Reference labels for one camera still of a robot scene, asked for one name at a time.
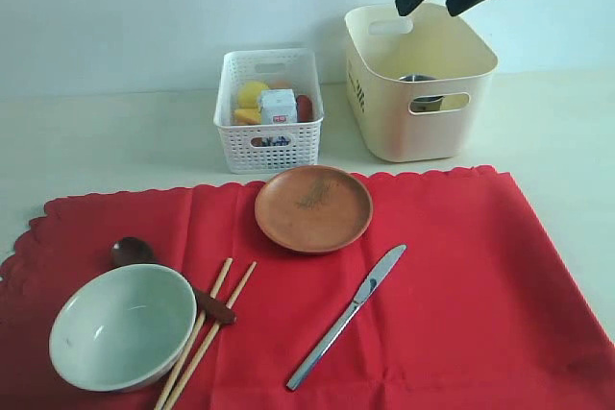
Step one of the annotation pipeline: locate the wooden chopstick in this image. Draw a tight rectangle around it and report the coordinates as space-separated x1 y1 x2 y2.
154 257 233 410
155 258 257 410

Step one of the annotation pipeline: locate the blue white milk carton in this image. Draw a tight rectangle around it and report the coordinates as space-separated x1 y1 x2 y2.
258 89 297 125

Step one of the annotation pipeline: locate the red scalloped cloth mat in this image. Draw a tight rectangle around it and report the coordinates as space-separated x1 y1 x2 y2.
1 166 614 409

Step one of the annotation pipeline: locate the stainless steel cup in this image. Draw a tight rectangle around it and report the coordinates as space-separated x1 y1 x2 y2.
398 73 446 114

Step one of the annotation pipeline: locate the white perforated plastic basket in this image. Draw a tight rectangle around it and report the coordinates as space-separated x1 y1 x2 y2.
213 48 324 174

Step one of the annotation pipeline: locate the pale green ceramic bowl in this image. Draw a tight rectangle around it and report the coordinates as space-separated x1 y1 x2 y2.
48 264 197 392

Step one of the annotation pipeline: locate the yellow cheese wedge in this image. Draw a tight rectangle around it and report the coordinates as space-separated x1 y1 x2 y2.
234 109 261 125

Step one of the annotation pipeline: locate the dark wooden spoon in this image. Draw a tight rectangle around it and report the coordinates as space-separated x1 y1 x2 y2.
111 236 236 326

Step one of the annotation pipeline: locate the steel table knife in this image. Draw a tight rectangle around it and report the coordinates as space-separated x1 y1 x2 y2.
285 244 407 392

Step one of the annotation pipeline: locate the yellow lemon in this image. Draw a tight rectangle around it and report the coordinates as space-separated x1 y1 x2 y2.
237 81 270 109

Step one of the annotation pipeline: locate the red sausage piece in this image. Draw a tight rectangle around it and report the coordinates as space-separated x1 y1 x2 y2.
296 94 313 123

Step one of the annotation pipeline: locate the brown clay plate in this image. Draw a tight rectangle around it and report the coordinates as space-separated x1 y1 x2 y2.
255 165 374 254

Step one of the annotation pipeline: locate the cream plastic bin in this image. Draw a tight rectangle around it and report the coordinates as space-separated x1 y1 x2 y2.
345 3 499 162

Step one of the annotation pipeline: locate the brown egg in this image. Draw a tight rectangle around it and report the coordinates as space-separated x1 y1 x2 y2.
269 81 293 89

